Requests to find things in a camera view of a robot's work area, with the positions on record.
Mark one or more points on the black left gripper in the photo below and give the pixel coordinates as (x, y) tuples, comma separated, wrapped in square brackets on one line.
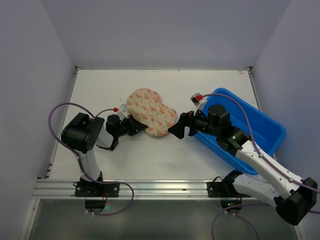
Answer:
[(131, 125)]

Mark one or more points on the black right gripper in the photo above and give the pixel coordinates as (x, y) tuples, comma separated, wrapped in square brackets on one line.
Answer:
[(189, 124)]

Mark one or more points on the floral mesh laundry bag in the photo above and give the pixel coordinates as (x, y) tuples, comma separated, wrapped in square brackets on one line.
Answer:
[(145, 105)]

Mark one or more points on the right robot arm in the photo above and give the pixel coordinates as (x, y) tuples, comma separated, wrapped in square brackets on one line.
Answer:
[(291, 195)]

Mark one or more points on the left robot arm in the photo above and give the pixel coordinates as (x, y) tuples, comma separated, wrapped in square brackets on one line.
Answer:
[(83, 133)]

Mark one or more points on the blue plastic bin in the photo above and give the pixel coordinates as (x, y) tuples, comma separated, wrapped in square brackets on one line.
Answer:
[(268, 133)]

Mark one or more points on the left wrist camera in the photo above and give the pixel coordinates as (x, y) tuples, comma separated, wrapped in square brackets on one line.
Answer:
[(122, 111)]

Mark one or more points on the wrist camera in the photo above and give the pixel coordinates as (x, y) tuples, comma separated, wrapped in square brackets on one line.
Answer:
[(199, 101), (122, 111)]

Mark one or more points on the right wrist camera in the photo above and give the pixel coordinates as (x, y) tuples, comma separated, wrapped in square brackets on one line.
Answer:
[(199, 101)]

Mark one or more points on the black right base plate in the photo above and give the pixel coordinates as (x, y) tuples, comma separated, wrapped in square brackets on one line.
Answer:
[(215, 188)]

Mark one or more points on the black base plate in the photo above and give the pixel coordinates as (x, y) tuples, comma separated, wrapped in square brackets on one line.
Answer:
[(215, 188), (88, 189)]

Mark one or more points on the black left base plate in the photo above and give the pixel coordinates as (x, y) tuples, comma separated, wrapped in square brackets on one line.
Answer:
[(88, 189)]

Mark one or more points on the aluminium front rail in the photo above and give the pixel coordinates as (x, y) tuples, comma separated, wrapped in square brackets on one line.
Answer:
[(142, 190)]

